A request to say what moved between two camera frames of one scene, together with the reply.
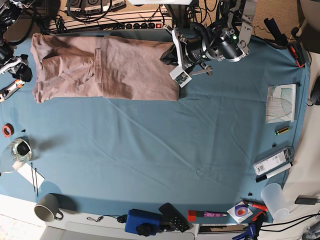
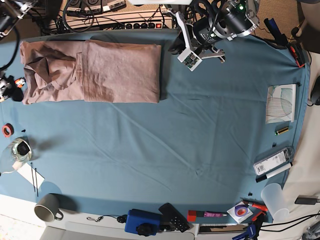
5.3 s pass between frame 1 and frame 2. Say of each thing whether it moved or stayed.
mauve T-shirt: moved
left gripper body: moved
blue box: stayed
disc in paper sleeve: stayed
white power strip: stayed
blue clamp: stayed
